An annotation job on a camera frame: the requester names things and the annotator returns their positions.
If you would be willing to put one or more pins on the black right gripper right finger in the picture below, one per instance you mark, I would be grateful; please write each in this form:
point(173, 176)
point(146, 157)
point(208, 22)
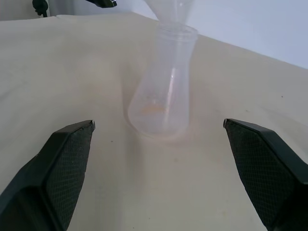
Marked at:
point(262, 173)

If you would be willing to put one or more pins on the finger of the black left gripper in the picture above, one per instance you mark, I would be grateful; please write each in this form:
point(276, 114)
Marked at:
point(104, 2)

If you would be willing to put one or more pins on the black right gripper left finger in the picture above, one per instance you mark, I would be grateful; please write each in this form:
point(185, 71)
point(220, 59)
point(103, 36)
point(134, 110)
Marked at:
point(51, 173)

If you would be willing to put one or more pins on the clear plastic funnel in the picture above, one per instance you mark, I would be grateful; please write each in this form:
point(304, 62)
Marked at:
point(172, 12)

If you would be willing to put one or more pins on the clear plastic bottle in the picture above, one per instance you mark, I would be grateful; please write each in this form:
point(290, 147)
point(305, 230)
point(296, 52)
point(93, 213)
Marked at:
point(166, 86)

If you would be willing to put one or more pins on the black object at table edge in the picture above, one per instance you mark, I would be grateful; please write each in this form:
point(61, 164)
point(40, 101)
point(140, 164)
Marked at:
point(40, 7)

